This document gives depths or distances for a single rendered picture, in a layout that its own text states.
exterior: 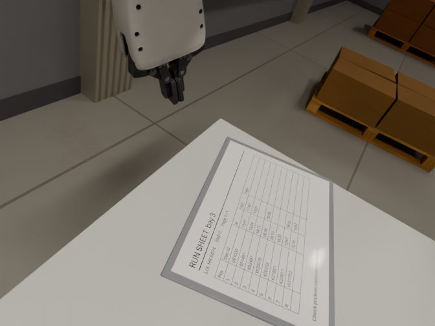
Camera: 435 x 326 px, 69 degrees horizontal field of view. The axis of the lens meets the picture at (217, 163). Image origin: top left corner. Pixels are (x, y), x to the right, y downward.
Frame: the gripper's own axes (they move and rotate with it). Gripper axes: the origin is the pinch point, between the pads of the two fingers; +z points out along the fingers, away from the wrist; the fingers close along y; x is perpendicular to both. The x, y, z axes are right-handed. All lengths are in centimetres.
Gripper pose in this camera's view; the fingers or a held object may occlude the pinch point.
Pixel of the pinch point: (172, 86)
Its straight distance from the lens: 46.2
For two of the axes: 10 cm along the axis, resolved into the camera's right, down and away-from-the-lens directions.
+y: -8.1, 4.7, -3.5
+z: 0.2, 6.2, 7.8
